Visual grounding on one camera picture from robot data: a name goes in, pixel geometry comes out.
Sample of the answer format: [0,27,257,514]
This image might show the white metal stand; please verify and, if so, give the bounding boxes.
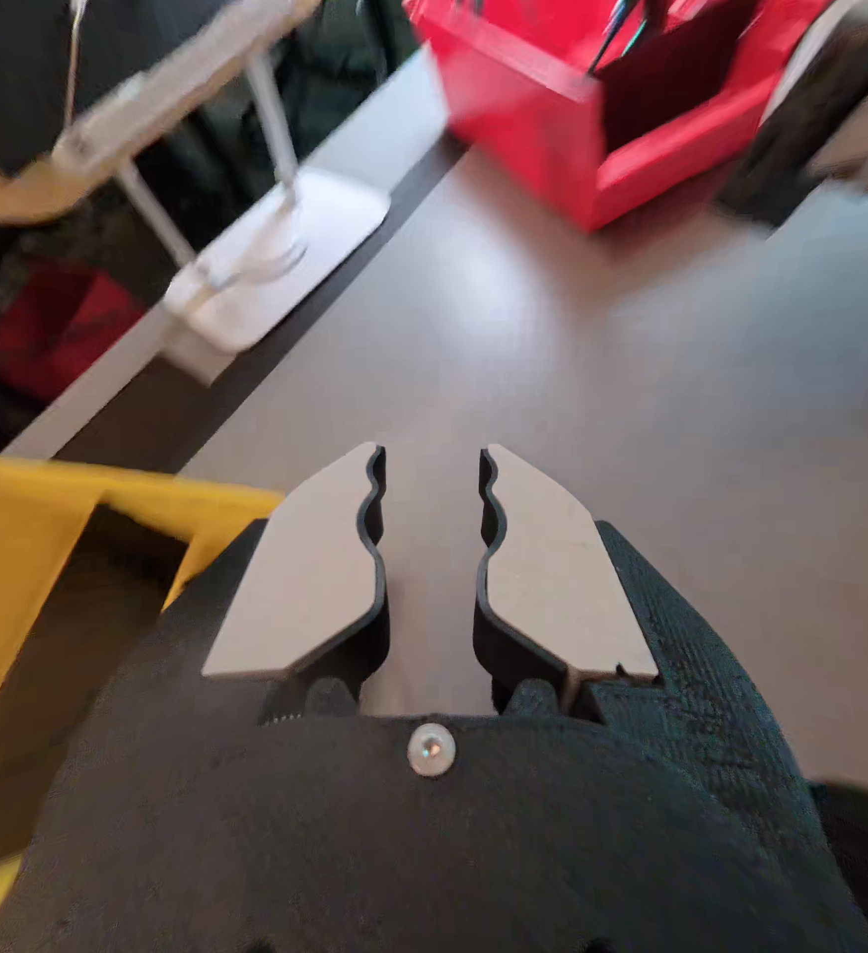
[50,0,392,357]

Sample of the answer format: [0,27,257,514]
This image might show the yellow plastic bin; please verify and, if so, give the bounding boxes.
[0,450,286,953]

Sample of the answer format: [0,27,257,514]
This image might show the green blue cable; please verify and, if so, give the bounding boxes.
[586,0,673,75]

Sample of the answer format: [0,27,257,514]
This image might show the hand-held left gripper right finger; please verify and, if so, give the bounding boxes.
[473,444,661,686]

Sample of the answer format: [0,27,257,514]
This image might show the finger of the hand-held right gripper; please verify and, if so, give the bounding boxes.
[717,67,868,224]
[758,0,868,135]

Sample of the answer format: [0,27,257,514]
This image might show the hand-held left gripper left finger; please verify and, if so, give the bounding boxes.
[200,441,392,686]

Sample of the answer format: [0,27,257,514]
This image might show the red bag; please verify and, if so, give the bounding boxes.
[0,261,149,405]

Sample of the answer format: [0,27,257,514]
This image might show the red plastic bin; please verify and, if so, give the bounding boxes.
[403,0,837,233]

